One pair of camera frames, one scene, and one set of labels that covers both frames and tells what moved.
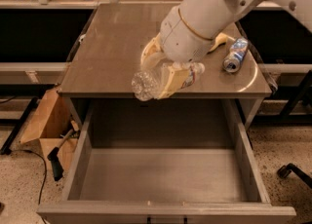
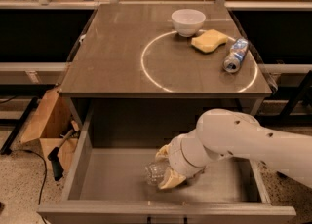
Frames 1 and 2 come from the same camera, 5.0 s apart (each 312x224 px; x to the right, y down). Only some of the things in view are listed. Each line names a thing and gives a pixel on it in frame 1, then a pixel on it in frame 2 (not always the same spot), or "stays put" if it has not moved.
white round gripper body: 182,41 → 175,155
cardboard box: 56,126 stays put
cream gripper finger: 153,46 → 163,151
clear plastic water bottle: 147,85 → 154,171
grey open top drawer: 163,162 stays put
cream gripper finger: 176,77 → 171,179
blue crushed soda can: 231,63 stays put
